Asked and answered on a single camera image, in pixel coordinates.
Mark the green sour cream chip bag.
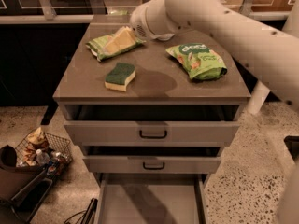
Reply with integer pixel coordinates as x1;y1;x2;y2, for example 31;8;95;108
166;43;227;81

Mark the green and yellow sponge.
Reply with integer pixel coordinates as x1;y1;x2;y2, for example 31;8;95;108
105;63;135;91

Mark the crumpled snack bag in basket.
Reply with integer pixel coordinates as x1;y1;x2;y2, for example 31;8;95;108
26;127;49;149

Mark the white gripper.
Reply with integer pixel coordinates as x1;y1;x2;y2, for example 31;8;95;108
103;0;175;54

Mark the top grey drawer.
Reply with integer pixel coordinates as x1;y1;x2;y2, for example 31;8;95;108
64;105;239;147

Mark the grey drawer cabinet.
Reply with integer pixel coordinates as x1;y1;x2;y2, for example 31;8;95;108
52;13;252;224

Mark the white bowl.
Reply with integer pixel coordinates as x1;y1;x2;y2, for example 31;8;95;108
156;34;175;41

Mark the bottom grey drawer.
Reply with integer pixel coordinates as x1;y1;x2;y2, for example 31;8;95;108
94;174;209;224

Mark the plastic water bottle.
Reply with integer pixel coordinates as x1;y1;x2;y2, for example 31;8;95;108
36;149;50;166

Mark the grey drawer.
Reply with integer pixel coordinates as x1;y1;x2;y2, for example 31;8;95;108
94;174;209;224
83;147;221;174
64;105;239;147

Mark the middle grey drawer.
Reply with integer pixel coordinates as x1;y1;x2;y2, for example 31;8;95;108
83;147;221;174

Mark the green jalapeno chip bag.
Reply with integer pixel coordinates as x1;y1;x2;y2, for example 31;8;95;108
86;33;144;62

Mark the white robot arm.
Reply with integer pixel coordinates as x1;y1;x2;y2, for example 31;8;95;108
130;0;299;110

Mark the black wire basket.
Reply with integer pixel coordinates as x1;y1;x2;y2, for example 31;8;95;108
15;132;72;180

